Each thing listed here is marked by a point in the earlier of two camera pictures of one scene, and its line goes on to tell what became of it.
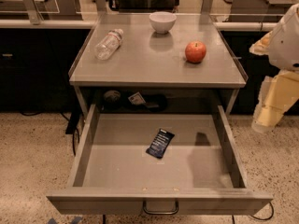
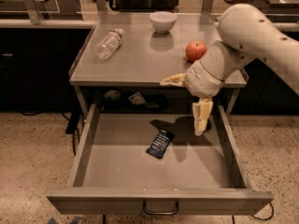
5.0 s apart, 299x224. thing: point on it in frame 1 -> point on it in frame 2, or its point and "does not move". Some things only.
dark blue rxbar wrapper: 160,144 does not move
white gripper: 285,44 -> 202,79
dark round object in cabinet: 112,96 does not move
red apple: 195,51 does not move
